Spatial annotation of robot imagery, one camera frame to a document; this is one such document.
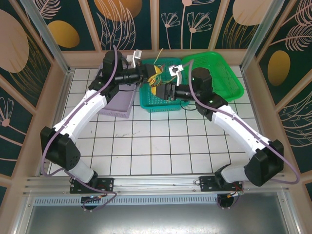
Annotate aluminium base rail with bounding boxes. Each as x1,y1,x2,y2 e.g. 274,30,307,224
23,173,290,196

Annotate green plastic basket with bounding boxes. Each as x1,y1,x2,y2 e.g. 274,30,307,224
181,51,244,103

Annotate thin black right gripper wire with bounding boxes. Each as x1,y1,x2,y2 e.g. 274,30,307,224
179,99,192,111

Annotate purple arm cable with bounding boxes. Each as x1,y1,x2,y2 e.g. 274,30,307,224
182,59,301,210
40,45,118,211

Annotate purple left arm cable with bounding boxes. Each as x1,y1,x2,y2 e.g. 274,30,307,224
40,45,118,211

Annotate black round cable port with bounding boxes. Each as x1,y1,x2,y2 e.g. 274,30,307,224
81,195,102,212
216,194,241,210

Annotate grey metal shelf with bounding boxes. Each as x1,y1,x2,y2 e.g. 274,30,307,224
25,204,299,234

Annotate slotted grey cable tray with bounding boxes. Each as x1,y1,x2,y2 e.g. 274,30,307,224
32,196,219,206

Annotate yellow-green striped cable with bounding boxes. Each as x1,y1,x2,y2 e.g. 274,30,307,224
146,73,171,87

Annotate teal plastic basket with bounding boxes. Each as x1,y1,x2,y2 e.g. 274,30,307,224
139,57,190,114

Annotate aluminium frame post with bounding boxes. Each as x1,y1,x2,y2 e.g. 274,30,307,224
19,0,74,75
239,0,286,71

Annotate purple plastic basket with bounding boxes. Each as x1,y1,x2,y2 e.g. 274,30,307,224
96,63,137,119

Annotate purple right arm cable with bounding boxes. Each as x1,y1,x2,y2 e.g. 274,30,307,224
182,59,301,210

